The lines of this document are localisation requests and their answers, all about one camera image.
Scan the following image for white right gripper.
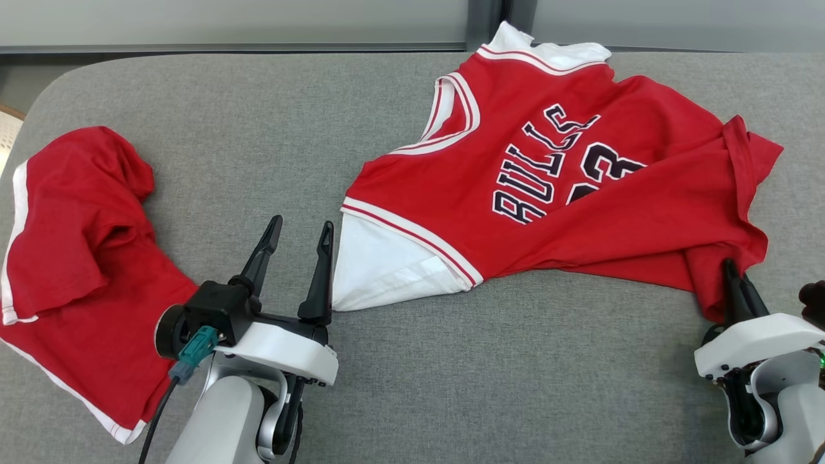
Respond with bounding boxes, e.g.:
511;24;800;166
694;258;825;380

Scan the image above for red shorts with white stripe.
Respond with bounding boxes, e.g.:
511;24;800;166
0;126;201;445

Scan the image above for red Bulls basketball jersey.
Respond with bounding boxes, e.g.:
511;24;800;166
331;21;785;324

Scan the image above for thin black cable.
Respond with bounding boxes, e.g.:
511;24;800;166
138;377;182;464

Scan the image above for teal cable connector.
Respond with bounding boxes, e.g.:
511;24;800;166
168;325;220;386

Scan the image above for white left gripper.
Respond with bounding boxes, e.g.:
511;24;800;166
215;215;340;387

